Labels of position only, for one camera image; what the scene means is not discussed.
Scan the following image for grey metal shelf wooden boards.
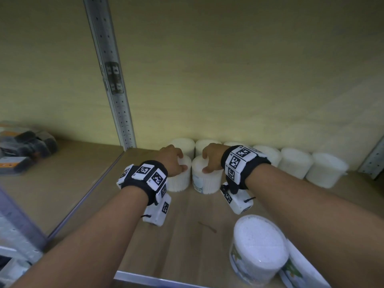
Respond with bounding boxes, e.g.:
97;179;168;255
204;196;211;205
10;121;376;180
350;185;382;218
0;0;384;288

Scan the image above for person's right forearm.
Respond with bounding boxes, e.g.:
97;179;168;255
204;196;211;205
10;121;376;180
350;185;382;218
245;163;384;288

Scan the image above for person's left hand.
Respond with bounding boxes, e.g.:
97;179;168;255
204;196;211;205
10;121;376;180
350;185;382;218
157;144;189;178

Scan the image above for person's right hand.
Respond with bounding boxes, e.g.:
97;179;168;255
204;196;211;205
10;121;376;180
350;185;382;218
201;143;231;174

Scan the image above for pale beige open box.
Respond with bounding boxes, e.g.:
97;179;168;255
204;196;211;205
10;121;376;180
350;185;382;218
0;258;34;288

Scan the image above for pile of dark packets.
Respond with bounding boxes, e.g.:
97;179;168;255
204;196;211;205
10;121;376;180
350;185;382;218
0;121;59;177

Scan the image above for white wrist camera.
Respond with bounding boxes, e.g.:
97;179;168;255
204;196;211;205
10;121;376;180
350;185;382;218
142;192;172;228
220;182;254;215

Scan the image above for row of white jars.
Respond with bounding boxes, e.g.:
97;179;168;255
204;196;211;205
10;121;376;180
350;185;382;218
168;138;350;189

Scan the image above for black wristband with marker tags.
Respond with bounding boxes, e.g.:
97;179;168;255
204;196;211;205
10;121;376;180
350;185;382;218
220;145;272;191
116;160;168;206

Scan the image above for person's left forearm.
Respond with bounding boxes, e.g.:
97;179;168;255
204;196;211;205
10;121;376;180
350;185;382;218
10;186;149;288

